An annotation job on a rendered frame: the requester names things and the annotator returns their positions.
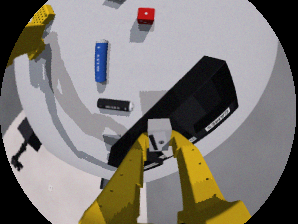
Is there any red die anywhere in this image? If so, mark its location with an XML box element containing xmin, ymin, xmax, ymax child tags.
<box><xmin>137</xmin><ymin>8</ymin><xmax>155</xmax><ymax>25</ymax></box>

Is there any blue battery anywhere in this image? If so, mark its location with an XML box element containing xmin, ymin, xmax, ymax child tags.
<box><xmin>95</xmin><ymin>39</ymin><xmax>108</xmax><ymax>82</ymax></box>

